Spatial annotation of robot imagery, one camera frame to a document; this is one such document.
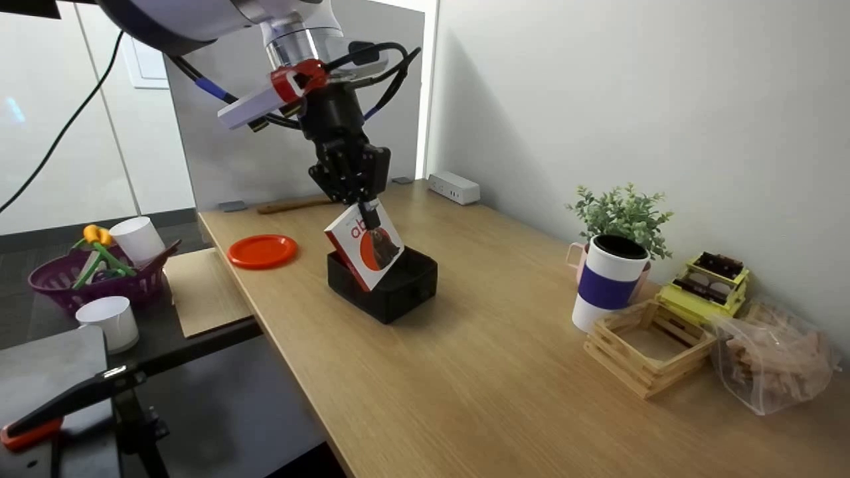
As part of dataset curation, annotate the purple bowl with vegetables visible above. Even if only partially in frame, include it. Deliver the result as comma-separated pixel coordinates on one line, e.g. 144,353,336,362
27,244,177,316

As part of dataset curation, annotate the green plant pink pot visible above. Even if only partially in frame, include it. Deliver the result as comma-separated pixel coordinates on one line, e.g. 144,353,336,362
569,183,673,260

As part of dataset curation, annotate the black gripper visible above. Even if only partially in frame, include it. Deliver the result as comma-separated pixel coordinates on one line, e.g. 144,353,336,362
300,83,390,231

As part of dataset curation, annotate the wooden slat tray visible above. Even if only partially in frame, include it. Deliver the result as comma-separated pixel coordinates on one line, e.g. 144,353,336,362
584,300,715,398

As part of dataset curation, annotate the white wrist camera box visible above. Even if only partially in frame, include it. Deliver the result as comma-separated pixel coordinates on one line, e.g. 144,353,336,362
219,89,292,130

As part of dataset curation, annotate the black lunch box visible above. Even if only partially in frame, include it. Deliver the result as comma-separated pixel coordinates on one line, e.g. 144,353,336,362
326,251,439,324

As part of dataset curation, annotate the white cup blue band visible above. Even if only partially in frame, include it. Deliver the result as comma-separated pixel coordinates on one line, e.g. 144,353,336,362
572,233,649,333

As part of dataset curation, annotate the white paper cup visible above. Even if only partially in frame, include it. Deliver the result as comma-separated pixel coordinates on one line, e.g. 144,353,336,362
74,295,140,353

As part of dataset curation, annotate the black hanging cable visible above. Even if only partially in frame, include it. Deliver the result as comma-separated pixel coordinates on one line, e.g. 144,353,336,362
0,0,144,218

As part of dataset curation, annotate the yellow box of items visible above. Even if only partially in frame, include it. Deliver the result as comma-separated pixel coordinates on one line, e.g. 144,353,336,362
656,252,753,324

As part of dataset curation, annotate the white cup in bowl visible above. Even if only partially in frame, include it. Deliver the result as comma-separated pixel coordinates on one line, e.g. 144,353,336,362
108,216,166,269

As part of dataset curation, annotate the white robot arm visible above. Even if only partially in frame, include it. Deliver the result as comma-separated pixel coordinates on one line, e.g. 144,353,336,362
95,0,390,231

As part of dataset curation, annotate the cardboard sheet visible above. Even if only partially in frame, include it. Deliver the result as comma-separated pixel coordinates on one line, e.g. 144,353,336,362
166,247,252,337

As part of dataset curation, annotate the clear plastic bag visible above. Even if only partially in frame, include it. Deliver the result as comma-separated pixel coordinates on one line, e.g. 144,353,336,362
713,300,839,417

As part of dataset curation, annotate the orange plastic plate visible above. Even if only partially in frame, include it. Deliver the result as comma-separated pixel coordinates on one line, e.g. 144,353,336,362
227,233,298,272

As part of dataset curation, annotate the white power strip box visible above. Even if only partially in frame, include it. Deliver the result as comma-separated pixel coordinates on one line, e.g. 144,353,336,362
429,172,482,204

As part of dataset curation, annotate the wooden stick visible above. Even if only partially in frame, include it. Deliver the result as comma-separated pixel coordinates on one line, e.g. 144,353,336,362
259,196,332,216

